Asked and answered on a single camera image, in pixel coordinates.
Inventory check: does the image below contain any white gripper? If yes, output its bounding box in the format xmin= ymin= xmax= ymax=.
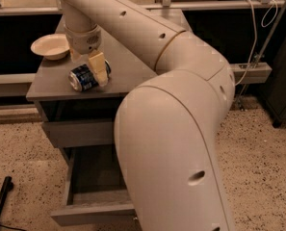
xmin=64 ymin=26 xmax=108 ymax=87

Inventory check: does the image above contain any blue pepsi can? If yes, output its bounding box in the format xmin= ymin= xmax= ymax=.
xmin=68 ymin=64 xmax=99 ymax=92

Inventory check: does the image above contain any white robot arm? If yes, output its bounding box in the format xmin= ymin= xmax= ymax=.
xmin=61 ymin=0 xmax=236 ymax=231

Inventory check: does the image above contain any grey drawer cabinet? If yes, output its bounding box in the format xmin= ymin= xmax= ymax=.
xmin=25 ymin=9 xmax=195 ymax=166

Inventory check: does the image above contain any closed grey top drawer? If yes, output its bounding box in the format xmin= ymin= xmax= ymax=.
xmin=42 ymin=119 xmax=114 ymax=148

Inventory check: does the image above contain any white bowl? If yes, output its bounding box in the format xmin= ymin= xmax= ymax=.
xmin=31 ymin=34 xmax=69 ymax=61

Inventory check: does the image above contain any black pole on floor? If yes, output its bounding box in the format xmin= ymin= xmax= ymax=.
xmin=0 ymin=176 xmax=13 ymax=217

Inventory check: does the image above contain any dark cabinet at right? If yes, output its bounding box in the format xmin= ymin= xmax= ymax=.
xmin=258 ymin=37 xmax=286 ymax=128

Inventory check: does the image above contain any white cable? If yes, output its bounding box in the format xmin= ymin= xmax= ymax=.
xmin=234 ymin=0 xmax=279 ymax=87

